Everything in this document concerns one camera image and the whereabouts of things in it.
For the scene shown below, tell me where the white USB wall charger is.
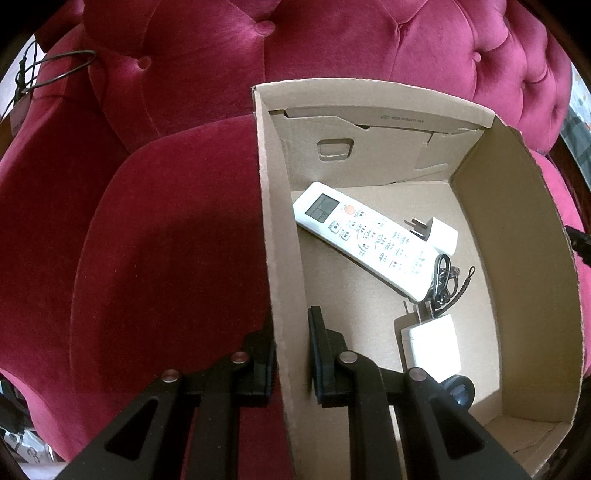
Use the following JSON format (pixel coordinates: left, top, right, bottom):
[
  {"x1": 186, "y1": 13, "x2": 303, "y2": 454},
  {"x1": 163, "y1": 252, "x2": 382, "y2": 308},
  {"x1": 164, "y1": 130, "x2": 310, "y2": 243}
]
[{"x1": 394, "y1": 301, "x2": 461, "y2": 381}]

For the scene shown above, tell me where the white air conditioner remote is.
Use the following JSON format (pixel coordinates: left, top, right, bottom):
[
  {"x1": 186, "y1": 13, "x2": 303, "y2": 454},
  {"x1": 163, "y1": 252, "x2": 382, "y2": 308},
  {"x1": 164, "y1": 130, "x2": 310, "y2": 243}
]
[{"x1": 293, "y1": 182, "x2": 439, "y2": 302}]

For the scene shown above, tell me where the metal carabiner with black cord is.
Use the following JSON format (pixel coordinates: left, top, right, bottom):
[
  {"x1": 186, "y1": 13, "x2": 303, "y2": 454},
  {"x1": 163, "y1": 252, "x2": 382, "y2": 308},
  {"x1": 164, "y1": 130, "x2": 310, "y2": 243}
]
[{"x1": 426, "y1": 254, "x2": 476, "y2": 318}]

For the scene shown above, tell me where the blue oval key fob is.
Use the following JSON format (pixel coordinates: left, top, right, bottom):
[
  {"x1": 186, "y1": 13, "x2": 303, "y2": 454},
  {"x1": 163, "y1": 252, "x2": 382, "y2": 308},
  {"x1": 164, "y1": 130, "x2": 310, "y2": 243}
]
[{"x1": 440, "y1": 375, "x2": 475, "y2": 410}]

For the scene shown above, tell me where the cardboard box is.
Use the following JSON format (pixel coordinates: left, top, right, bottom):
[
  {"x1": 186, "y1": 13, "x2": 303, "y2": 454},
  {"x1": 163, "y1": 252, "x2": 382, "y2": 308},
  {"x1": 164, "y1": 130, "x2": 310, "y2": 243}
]
[{"x1": 252, "y1": 79, "x2": 584, "y2": 479}]

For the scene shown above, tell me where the grey plaid cloth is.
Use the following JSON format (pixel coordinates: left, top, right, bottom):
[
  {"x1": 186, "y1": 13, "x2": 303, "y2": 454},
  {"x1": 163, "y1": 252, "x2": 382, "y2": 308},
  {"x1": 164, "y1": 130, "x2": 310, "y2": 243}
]
[{"x1": 560, "y1": 107, "x2": 591, "y2": 186}]

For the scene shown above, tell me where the crimson velvet tufted armchair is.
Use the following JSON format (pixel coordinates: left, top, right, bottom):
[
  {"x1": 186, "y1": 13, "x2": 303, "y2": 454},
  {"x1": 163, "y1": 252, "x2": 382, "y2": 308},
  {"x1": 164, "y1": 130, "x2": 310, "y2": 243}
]
[{"x1": 1, "y1": 1, "x2": 578, "y2": 479}]

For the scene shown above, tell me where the black cable on armrest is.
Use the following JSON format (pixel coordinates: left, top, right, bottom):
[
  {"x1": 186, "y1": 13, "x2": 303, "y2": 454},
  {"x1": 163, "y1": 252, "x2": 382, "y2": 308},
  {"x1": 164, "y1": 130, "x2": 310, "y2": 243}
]
[{"x1": 0, "y1": 38, "x2": 99, "y2": 121}]

